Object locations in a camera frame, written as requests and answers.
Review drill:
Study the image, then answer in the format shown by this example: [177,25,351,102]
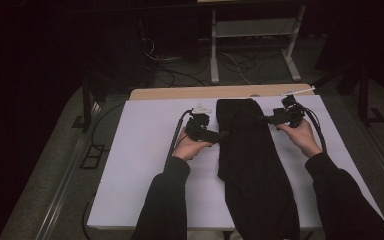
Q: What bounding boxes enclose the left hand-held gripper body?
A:
[183,103,222,144]

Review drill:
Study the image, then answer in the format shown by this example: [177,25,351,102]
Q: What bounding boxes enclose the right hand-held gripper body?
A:
[272,85,317,129]

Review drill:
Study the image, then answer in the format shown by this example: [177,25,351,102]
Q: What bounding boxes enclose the black pants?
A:
[215,98,302,240]

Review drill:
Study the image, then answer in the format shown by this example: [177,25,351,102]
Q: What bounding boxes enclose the person's left hand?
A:
[172,127,214,162]

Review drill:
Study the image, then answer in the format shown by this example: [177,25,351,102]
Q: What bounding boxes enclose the person's right hand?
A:
[275,118,323,159]

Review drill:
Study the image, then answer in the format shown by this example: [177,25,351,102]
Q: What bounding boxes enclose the wooden table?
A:
[128,83,315,102]

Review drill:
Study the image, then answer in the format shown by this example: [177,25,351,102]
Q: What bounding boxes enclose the white board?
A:
[87,94,384,232]

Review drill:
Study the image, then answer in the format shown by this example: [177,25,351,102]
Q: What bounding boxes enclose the black metal stand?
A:
[71,78,106,133]
[313,61,384,128]

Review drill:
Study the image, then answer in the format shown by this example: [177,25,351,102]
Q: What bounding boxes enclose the white metal rack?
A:
[209,4,307,84]

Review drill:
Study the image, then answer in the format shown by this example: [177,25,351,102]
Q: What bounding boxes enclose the right hand-held gripper cable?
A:
[298,103,328,154]

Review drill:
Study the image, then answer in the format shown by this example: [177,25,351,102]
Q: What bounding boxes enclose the white floor cable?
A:
[221,51,252,85]

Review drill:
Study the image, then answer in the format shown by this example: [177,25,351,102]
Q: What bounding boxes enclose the tangle of floor cables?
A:
[141,36,301,88]

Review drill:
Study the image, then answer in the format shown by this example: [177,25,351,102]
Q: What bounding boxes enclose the metal floor rail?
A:
[343,96,384,198]
[34,99,103,240]

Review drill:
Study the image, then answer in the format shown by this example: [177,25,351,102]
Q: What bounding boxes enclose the black floor cable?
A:
[90,101,128,153]

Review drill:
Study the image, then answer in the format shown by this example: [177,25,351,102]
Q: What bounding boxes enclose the thin black cable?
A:
[81,191,98,240]

